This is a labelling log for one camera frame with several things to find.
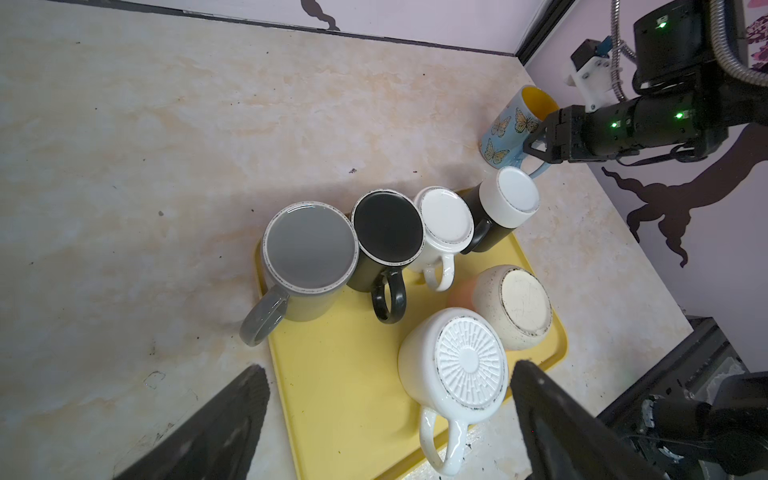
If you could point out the orange speckled mug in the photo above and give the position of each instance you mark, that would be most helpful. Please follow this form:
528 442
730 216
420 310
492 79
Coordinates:
511 300

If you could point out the black and white mug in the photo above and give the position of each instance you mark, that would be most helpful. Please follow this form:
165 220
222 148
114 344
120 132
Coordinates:
499 205

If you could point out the grey mug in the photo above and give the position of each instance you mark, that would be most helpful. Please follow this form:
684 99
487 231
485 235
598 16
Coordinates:
309 251

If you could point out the yellow plastic tray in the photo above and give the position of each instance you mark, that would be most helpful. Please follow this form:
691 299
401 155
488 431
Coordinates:
346 413

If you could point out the blue butterfly mug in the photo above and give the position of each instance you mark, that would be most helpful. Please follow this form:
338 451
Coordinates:
502 144

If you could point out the white ribbed mug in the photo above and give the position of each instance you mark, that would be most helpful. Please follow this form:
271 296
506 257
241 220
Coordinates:
453 365

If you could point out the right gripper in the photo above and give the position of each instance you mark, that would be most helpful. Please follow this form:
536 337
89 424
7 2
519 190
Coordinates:
574 135

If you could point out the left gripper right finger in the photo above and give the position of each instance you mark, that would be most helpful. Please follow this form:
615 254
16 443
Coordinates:
563 441

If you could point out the black base frame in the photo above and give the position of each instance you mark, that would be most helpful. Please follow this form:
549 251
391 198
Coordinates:
699 413

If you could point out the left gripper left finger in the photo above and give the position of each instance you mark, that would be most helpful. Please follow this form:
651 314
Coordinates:
217 442

